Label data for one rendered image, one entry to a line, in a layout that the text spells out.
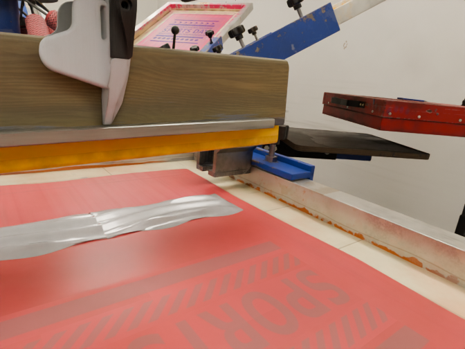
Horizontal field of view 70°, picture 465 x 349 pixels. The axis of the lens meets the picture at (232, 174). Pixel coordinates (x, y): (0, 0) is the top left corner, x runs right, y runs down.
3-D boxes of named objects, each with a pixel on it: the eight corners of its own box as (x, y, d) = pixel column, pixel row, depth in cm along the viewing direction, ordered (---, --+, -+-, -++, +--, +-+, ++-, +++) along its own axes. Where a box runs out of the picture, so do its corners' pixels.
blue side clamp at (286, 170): (308, 208, 51) (315, 165, 49) (286, 214, 48) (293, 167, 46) (204, 160, 74) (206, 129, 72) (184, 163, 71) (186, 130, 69)
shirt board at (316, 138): (365, 151, 146) (368, 133, 144) (427, 179, 108) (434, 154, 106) (40, 129, 126) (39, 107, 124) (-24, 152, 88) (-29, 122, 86)
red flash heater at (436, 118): (445, 127, 151) (453, 100, 148) (550, 149, 107) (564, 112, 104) (319, 116, 142) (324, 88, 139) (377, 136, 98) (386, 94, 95)
